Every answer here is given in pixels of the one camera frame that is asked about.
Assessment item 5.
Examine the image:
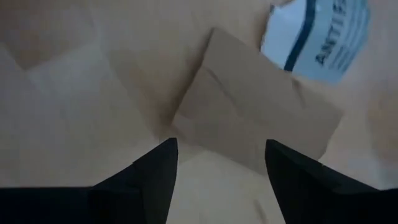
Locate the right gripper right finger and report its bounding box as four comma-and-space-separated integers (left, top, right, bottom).
266, 139, 398, 224

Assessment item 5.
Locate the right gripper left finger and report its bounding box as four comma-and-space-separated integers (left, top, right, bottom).
0, 138, 180, 224

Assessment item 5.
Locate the white blue antibacterial wipe packet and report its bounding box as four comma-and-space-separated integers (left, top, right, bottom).
259, 0, 371, 84

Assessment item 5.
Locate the plain brown cardboard piece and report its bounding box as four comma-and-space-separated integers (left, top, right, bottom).
172, 27, 344, 177

